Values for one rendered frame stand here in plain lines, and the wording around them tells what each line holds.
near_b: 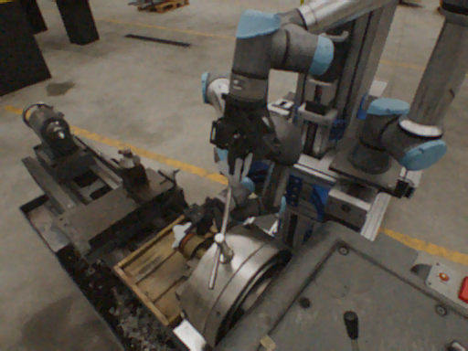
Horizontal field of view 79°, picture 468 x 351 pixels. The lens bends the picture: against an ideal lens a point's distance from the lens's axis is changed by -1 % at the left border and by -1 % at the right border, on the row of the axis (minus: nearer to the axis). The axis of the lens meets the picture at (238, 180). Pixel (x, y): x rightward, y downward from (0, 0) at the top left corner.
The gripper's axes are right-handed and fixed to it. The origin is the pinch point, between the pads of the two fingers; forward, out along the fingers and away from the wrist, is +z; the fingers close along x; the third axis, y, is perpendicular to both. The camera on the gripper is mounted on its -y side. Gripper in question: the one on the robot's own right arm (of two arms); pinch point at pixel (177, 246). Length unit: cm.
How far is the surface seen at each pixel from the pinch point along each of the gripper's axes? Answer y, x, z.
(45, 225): 101, -54, 23
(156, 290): 4.0, -19.3, 9.3
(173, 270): 5.8, -19.3, 0.8
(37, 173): 100, -21, 12
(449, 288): -61, 18, -24
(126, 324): 19, -51, 21
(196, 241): -5.3, 4.1, -3.3
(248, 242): -21.8, 15.5, -6.8
